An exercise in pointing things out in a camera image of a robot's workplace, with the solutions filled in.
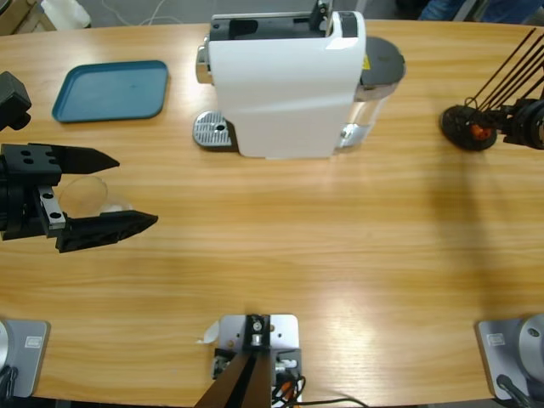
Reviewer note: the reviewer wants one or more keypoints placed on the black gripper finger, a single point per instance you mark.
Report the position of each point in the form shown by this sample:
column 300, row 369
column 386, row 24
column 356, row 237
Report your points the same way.
column 102, row 229
column 85, row 161
column 506, row 113
column 503, row 129

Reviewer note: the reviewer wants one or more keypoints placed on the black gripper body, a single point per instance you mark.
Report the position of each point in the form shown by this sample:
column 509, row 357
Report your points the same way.
column 531, row 125
column 17, row 208

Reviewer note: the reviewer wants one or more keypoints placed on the clear glass cup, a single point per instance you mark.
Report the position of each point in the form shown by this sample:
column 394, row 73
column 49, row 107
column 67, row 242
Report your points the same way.
column 83, row 195

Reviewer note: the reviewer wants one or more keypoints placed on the grey coffee machine lid lever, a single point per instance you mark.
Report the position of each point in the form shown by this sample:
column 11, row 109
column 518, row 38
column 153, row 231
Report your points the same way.
column 319, row 17

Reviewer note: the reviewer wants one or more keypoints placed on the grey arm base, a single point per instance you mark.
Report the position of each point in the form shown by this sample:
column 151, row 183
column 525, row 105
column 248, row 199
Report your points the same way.
column 506, row 357
column 25, row 357

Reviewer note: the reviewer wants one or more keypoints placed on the orange coffee capsule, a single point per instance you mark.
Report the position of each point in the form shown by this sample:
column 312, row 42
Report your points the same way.
column 477, row 132

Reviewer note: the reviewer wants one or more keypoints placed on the white capsule coffee machine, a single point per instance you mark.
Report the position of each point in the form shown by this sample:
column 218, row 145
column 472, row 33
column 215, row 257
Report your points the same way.
column 276, row 85

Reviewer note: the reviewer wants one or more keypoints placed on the black capsule stand with rods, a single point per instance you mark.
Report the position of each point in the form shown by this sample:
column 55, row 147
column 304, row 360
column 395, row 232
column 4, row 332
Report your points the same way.
column 455, row 123

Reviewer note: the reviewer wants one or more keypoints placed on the teal plastic tray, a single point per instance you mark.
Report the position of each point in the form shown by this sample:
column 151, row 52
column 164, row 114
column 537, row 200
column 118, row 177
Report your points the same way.
column 110, row 91

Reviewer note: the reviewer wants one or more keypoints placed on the bystander in blue jeans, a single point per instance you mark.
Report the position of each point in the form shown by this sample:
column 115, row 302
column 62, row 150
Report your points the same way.
column 442, row 8

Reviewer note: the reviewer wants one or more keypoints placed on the metal drip tray grate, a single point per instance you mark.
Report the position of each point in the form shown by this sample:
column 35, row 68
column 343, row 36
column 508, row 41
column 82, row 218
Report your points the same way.
column 210, row 129

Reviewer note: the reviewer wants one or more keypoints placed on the clear water tank dark lid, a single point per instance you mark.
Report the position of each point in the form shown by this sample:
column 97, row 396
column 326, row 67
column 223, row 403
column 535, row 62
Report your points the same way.
column 382, row 59

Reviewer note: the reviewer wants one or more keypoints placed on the white tape tab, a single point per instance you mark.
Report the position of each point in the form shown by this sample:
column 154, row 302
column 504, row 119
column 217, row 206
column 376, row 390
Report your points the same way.
column 210, row 333

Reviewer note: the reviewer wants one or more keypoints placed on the white plastic bag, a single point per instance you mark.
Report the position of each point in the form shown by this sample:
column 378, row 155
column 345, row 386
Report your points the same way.
column 64, row 13

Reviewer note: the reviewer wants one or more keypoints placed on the cardboard box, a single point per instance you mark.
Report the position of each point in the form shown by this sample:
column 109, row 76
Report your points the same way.
column 17, row 17

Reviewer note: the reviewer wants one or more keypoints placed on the white mounting block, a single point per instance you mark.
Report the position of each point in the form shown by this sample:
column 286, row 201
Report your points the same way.
column 282, row 336

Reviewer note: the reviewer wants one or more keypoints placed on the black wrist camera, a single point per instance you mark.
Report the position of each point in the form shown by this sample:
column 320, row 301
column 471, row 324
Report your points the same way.
column 13, row 102

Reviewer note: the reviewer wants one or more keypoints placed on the dark camera post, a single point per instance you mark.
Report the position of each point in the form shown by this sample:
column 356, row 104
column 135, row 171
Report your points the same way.
column 246, row 382

